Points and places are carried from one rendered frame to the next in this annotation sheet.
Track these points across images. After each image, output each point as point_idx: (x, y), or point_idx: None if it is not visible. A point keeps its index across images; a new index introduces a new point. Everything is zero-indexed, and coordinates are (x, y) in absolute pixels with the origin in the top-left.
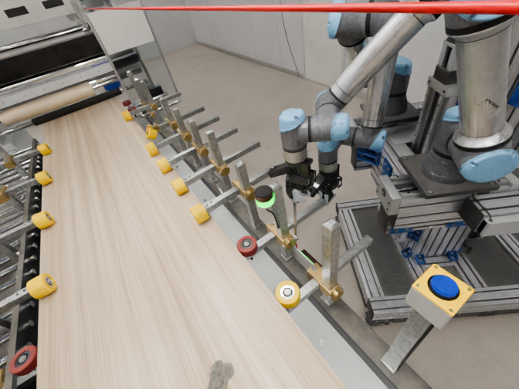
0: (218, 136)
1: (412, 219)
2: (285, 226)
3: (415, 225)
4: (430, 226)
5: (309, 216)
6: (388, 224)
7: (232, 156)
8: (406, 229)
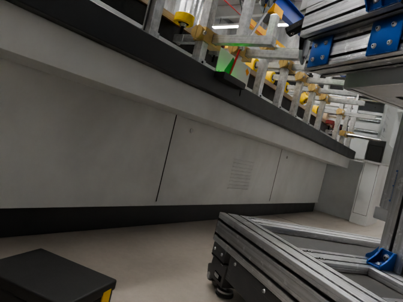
0: (325, 78)
1: (316, 15)
2: (241, 27)
3: (318, 27)
4: (348, 54)
5: (274, 57)
6: (309, 49)
7: (303, 64)
8: (321, 56)
